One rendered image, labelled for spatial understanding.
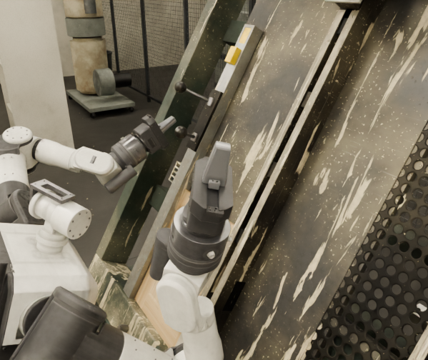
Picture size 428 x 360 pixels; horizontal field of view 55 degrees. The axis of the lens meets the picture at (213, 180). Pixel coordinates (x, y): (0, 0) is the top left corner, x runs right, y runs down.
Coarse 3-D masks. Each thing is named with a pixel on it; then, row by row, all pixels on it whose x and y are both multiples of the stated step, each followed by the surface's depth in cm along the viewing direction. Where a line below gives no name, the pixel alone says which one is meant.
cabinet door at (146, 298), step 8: (184, 192) 131; (184, 200) 130; (176, 208) 132; (232, 224) 112; (144, 280) 134; (152, 280) 131; (144, 288) 133; (152, 288) 131; (136, 296) 135; (144, 296) 132; (152, 296) 130; (144, 304) 131; (152, 304) 128; (144, 312) 130; (152, 312) 127; (160, 312) 125; (152, 320) 126; (160, 320) 124; (160, 328) 123; (168, 328) 120; (168, 336) 119; (176, 336) 117; (168, 344) 118
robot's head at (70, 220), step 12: (36, 204) 82; (48, 204) 82; (60, 204) 81; (72, 204) 81; (36, 216) 84; (48, 216) 81; (60, 216) 79; (72, 216) 79; (84, 216) 82; (48, 228) 82; (60, 228) 79; (72, 228) 80; (84, 228) 83; (48, 240) 82; (60, 240) 83
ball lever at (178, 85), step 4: (176, 84) 124; (180, 84) 124; (184, 84) 124; (176, 88) 124; (180, 88) 124; (184, 88) 124; (180, 92) 125; (188, 92) 126; (192, 92) 126; (196, 96) 126; (200, 96) 126; (204, 100) 127; (208, 100) 127; (212, 100) 126; (208, 104) 127
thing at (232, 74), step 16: (256, 32) 124; (240, 48) 125; (240, 64) 125; (224, 80) 127; (240, 80) 128; (224, 96) 126; (224, 112) 129; (208, 128) 127; (208, 144) 130; (192, 160) 129; (176, 176) 132; (192, 176) 131; (176, 192) 130; (160, 208) 135; (160, 224) 132; (144, 256) 134; (144, 272) 135; (128, 288) 136
